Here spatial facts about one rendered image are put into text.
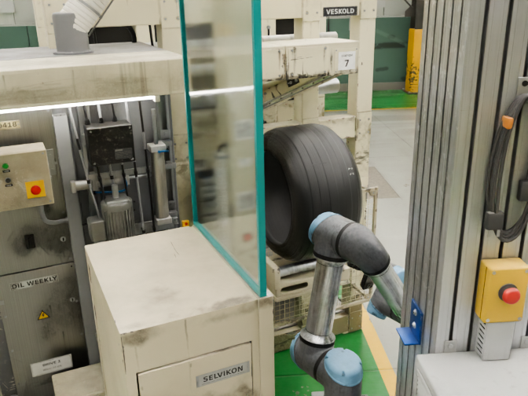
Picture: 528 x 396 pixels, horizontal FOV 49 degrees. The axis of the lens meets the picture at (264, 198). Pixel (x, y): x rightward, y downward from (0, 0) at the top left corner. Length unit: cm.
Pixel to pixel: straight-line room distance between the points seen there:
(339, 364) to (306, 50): 137
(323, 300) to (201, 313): 51
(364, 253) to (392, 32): 1038
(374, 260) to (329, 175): 63
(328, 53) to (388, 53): 935
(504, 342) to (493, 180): 38
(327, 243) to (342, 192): 54
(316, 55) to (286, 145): 50
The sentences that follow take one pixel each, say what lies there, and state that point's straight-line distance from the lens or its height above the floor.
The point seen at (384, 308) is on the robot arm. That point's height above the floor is 99.
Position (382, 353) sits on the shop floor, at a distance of 353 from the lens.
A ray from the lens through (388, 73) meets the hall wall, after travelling 1201.
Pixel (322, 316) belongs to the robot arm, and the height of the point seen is 105.
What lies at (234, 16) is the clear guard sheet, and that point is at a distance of 142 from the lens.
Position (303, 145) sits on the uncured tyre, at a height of 143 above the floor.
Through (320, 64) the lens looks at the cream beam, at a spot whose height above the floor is 169.
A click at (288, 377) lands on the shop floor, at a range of 331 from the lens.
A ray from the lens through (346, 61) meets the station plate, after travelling 268.
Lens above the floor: 202
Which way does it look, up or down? 20 degrees down
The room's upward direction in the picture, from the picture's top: 1 degrees counter-clockwise
